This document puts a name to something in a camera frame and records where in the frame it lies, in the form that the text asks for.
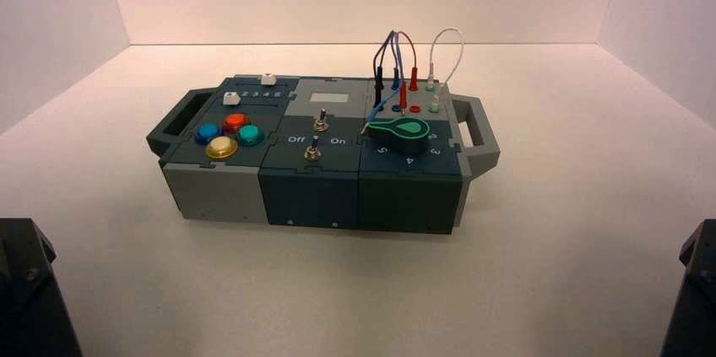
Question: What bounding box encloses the black jumper wire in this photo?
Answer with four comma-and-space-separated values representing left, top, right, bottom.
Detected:
372, 30, 396, 108

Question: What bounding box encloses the green rotary knob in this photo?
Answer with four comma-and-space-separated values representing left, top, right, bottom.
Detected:
366, 116, 431, 156

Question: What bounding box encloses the gray and teal task box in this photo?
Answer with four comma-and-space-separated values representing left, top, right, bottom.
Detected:
146, 73, 501, 235

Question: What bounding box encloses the small gray display screen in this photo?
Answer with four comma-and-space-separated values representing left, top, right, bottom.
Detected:
309, 92, 350, 105

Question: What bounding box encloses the teal push button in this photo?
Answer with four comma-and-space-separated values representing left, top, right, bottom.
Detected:
236, 124, 265, 148

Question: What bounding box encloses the orange push button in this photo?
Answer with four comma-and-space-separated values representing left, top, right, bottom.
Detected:
222, 113, 251, 134

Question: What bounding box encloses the yellow push button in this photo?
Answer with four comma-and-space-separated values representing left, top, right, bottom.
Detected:
205, 136, 240, 161

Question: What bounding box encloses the blue push button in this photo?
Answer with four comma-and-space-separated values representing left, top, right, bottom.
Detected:
195, 122, 221, 146

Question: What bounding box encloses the blue jumper wire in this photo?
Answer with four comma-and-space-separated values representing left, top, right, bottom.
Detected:
361, 30, 404, 136

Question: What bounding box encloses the red jumper wire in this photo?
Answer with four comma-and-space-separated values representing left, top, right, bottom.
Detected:
397, 30, 420, 116

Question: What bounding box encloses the white jumper wire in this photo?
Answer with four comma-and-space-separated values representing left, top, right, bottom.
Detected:
427, 27, 464, 115

